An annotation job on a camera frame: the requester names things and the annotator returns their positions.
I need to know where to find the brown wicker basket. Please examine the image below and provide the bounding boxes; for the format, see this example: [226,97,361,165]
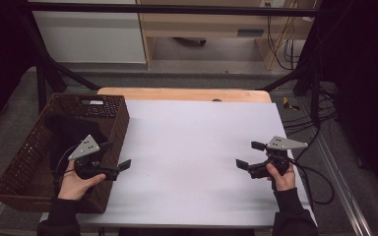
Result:
[0,92,131,214]

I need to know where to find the black metal frame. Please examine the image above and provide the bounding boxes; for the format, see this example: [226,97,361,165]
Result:
[19,1,324,127]

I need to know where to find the bundle of black cables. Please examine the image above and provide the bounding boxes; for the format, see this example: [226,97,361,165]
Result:
[282,88,339,161]

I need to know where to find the person's left hand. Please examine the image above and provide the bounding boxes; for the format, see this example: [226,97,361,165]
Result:
[57,159,107,201]

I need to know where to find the black looped cable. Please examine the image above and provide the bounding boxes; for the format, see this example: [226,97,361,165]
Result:
[296,165,336,206]

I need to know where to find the dark curved object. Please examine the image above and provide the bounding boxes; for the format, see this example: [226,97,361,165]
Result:
[172,36,208,47]

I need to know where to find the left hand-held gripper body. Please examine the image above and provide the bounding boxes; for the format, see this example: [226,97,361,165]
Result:
[68,134,120,182]

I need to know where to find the person's right hand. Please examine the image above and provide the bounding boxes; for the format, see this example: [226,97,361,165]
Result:
[265,162,297,192]

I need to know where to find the right hand-held gripper cable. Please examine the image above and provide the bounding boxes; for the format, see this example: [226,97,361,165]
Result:
[288,158,316,210]

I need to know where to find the hanging black and yellow cables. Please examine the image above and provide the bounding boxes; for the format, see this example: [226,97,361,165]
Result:
[266,0,301,72]

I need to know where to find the yellow and black tape piece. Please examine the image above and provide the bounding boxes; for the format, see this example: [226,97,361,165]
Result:
[282,96,301,111]

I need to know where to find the black curtain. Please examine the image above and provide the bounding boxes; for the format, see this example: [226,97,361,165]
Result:
[318,0,378,207]
[0,0,43,139]

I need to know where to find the white cabinet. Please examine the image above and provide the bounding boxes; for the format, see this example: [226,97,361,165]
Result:
[29,0,147,65]

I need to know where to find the light wooden desk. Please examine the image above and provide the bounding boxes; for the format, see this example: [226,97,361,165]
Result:
[137,0,316,72]

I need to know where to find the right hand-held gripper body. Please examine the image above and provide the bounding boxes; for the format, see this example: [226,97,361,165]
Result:
[247,136,309,180]

